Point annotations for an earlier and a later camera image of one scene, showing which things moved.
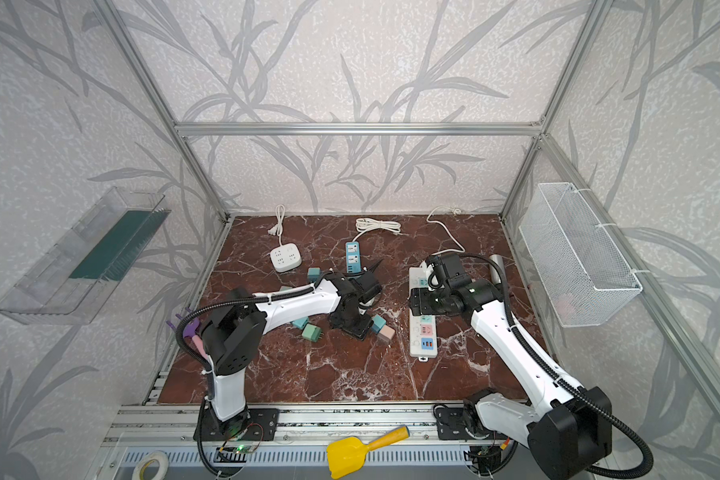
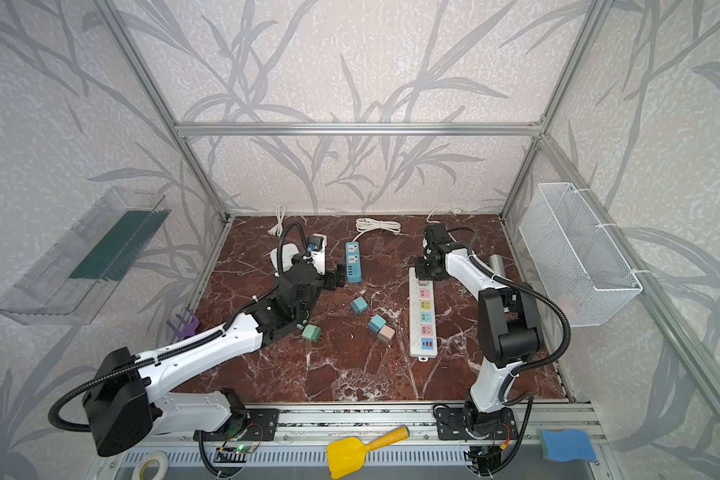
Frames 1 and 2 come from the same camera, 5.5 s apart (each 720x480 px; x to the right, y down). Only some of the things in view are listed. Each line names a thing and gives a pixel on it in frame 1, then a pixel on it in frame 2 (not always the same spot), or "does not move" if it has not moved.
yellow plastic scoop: (347, 455) does not move
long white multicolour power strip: (423, 327) does not move
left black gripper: (363, 294) → (331, 274)
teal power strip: (353, 257) does not move
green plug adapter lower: (312, 332) does not move
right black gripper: (423, 301) → (431, 241)
